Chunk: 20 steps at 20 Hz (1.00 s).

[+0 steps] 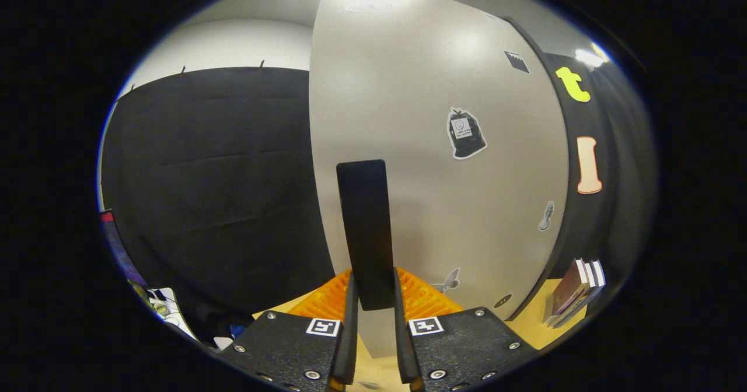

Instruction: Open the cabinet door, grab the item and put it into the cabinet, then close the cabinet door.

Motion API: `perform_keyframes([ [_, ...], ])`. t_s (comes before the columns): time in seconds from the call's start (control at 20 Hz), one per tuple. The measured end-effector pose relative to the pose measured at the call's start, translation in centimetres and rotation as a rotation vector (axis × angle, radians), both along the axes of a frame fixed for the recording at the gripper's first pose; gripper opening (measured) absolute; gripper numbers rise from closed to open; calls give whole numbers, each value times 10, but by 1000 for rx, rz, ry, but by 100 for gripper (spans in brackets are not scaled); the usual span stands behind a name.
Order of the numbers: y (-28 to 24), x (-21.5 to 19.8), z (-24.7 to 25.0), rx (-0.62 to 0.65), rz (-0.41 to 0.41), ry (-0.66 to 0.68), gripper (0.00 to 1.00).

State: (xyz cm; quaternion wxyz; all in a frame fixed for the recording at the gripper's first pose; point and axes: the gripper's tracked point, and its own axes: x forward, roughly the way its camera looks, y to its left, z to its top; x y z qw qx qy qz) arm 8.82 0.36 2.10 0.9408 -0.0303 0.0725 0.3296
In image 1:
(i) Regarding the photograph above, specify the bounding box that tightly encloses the white sheet with cables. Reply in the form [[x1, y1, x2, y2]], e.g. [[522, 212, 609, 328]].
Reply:
[[145, 287, 200, 341]]

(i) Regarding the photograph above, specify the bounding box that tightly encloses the grey cabinet door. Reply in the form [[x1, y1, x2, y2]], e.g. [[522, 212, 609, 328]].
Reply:
[[308, 0, 570, 359]]

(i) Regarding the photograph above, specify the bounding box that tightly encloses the pale blue book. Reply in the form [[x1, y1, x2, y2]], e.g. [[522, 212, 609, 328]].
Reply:
[[554, 260, 608, 328]]

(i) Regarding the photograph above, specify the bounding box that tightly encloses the black backdrop cloth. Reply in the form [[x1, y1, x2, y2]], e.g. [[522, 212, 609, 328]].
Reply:
[[99, 48, 659, 330]]

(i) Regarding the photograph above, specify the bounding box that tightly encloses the dark grey cabinet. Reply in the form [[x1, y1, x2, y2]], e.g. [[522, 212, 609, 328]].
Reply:
[[502, 16, 580, 323]]

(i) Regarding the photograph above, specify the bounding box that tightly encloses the white and dark book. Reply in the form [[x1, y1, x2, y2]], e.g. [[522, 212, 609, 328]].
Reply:
[[551, 260, 599, 327]]

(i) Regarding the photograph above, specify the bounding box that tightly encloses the black door handle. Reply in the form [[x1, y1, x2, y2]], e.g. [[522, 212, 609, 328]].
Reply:
[[336, 159, 397, 312]]

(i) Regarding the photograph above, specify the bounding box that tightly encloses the small ceiling light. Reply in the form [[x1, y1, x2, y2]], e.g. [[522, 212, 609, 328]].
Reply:
[[574, 43, 609, 69]]

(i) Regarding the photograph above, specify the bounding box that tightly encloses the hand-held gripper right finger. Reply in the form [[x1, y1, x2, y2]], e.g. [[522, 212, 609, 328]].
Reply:
[[392, 267, 539, 392]]

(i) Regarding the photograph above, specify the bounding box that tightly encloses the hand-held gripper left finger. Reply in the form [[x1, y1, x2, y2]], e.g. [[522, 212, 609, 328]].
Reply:
[[219, 268, 359, 392]]

